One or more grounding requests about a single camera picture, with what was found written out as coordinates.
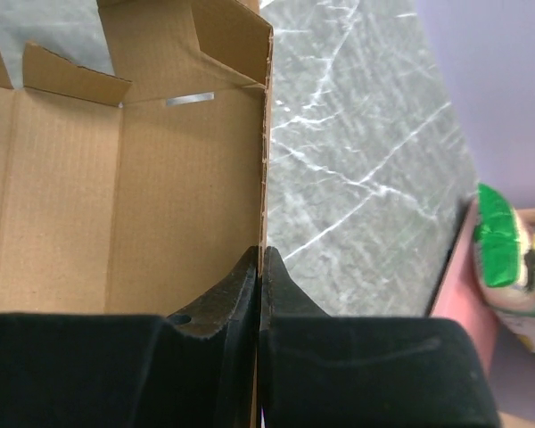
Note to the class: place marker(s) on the brown cardboard box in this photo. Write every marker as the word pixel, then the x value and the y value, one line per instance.
pixel 134 193

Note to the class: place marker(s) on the green snack bag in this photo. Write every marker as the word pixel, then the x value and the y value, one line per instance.
pixel 504 257

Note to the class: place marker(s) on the pink three-tier shelf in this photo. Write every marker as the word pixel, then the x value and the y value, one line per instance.
pixel 509 367

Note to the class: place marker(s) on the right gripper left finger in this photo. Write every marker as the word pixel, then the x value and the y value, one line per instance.
pixel 193 368

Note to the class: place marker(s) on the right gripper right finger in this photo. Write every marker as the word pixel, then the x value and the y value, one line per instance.
pixel 316 370

